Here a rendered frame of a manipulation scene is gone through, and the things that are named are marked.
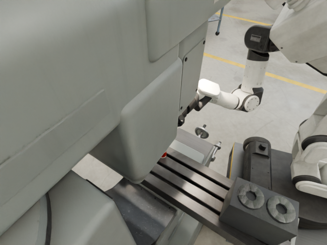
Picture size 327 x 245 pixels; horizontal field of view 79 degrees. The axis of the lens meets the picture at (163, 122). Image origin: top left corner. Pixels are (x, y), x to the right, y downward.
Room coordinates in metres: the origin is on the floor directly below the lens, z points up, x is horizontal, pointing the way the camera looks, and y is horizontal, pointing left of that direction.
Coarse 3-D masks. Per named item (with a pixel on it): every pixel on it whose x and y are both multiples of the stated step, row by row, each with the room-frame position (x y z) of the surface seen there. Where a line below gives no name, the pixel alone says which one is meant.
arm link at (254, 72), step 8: (248, 64) 0.78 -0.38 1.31; (256, 64) 0.75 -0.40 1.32; (264, 64) 0.75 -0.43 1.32; (248, 72) 0.76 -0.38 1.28; (256, 72) 0.74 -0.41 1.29; (264, 72) 0.75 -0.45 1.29; (248, 80) 0.74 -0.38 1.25; (256, 80) 0.73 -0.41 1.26; (240, 88) 0.78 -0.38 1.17; (248, 88) 0.72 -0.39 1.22; (256, 88) 0.71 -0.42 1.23; (256, 96) 0.68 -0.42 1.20; (248, 104) 0.66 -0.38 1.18; (256, 104) 0.67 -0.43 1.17
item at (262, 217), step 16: (240, 192) 0.28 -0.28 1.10; (256, 192) 0.28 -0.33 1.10; (272, 192) 0.29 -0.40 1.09; (224, 208) 0.26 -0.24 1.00; (240, 208) 0.23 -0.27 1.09; (256, 208) 0.23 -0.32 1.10; (272, 208) 0.23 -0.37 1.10; (288, 208) 0.23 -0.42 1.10; (240, 224) 0.21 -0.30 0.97; (256, 224) 0.19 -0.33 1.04; (272, 224) 0.18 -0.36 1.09; (288, 224) 0.18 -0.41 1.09; (272, 240) 0.16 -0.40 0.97
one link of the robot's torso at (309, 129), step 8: (320, 104) 0.66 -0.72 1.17; (320, 112) 0.65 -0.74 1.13; (312, 120) 0.63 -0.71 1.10; (320, 120) 0.62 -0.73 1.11; (304, 128) 0.63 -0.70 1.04; (312, 128) 0.59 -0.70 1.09; (320, 128) 0.57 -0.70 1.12; (304, 136) 0.59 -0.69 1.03; (312, 136) 0.57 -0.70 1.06; (320, 136) 0.55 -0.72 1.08; (304, 144) 0.56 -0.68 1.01
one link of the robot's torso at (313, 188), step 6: (324, 162) 0.62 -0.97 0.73; (324, 168) 0.59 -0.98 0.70; (324, 174) 0.56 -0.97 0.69; (324, 180) 0.53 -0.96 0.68; (300, 186) 0.49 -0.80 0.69; (306, 186) 0.48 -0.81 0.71; (312, 186) 0.47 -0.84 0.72; (318, 186) 0.47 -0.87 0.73; (324, 186) 0.47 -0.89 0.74; (312, 192) 0.46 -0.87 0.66; (318, 192) 0.45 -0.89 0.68; (324, 192) 0.45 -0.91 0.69
